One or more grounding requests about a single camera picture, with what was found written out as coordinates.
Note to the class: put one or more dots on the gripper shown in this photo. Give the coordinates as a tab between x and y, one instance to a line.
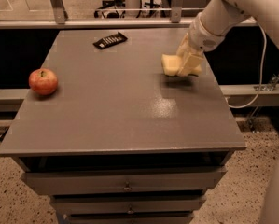
204	37

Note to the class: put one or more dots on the yellow wavy sponge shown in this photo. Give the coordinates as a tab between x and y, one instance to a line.
170	64

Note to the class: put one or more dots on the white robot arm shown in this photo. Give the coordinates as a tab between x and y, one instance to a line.
210	27

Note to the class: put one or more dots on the black rxbar chocolate wrapper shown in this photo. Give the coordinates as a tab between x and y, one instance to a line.
110	41

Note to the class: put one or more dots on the black office chair base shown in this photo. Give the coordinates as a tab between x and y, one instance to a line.
110	9

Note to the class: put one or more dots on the grey drawer cabinet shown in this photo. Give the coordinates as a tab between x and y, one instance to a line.
116	110

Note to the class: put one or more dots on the top grey drawer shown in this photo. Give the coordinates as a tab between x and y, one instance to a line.
124	181

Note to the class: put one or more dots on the grey drawer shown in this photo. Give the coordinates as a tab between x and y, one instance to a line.
148	218
129	204
124	181

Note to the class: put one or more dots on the red apple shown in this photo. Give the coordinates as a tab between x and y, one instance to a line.
43	81

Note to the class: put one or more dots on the middle grey drawer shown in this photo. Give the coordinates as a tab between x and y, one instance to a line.
129	204

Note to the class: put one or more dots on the bottom grey drawer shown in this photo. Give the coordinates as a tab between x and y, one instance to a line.
148	218

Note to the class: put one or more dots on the metal guard rail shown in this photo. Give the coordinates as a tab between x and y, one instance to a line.
71	14

